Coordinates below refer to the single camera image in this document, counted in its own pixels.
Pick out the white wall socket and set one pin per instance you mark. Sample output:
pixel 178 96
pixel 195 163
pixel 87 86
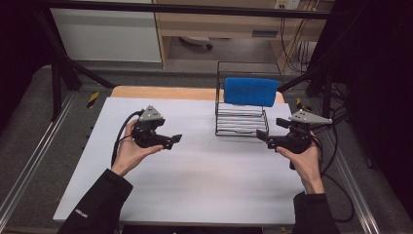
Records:
pixel 287 4

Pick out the person's right hand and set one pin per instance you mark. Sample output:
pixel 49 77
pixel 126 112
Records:
pixel 308 169

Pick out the office chair base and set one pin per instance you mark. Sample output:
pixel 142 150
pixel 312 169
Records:
pixel 196 40

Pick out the black frame crossbar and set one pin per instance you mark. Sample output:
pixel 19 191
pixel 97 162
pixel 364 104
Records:
pixel 195 9

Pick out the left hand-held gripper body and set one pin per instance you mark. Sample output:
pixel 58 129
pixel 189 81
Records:
pixel 147 138

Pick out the blue towel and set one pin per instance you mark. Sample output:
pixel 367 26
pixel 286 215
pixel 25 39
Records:
pixel 250 92

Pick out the yellow black tape marker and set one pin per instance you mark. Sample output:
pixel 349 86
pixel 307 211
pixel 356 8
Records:
pixel 300 103
pixel 93 99

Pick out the wooden table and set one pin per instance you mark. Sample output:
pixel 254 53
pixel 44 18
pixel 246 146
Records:
pixel 162 92

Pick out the white cabinet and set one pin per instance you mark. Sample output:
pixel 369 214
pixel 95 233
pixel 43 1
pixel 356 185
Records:
pixel 107 35

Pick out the white table cover sheet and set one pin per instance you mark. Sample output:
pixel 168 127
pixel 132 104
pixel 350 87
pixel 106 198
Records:
pixel 178 169

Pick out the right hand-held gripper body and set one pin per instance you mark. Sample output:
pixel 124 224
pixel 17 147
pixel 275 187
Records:
pixel 297 143

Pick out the aluminium rail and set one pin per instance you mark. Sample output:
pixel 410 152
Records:
pixel 354 191
pixel 35 152

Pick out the light wooden desk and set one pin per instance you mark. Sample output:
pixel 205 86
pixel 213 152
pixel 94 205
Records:
pixel 220 27

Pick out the dark curtain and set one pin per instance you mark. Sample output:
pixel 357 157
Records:
pixel 19 48
pixel 380 81

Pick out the person's left hand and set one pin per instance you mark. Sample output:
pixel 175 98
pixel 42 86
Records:
pixel 130 156

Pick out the black frame strut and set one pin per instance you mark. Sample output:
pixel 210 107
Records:
pixel 56 91
pixel 327 97

